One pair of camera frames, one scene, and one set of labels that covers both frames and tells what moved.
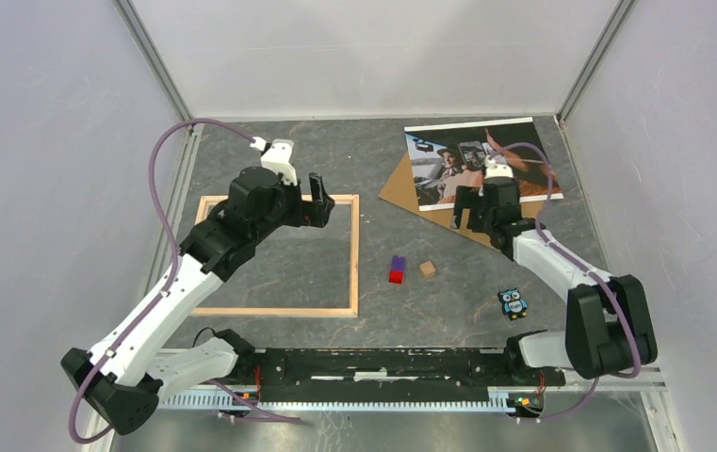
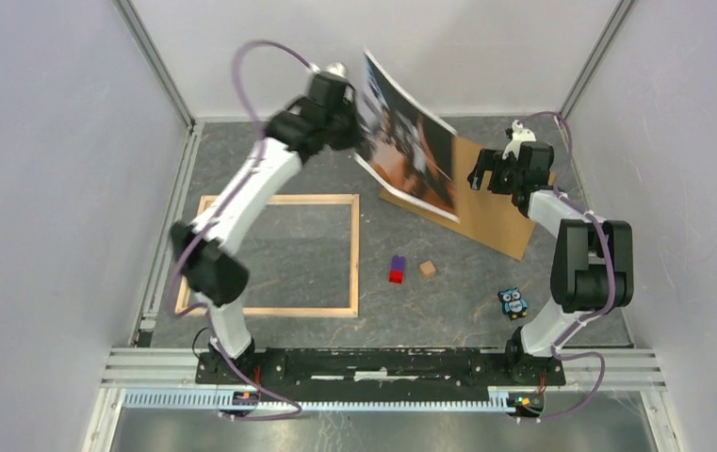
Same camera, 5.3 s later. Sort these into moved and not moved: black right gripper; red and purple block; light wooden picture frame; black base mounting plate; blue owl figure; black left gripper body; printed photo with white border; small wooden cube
Moved: black left gripper body; black right gripper; printed photo with white border
Not moved: small wooden cube; red and purple block; blue owl figure; light wooden picture frame; black base mounting plate
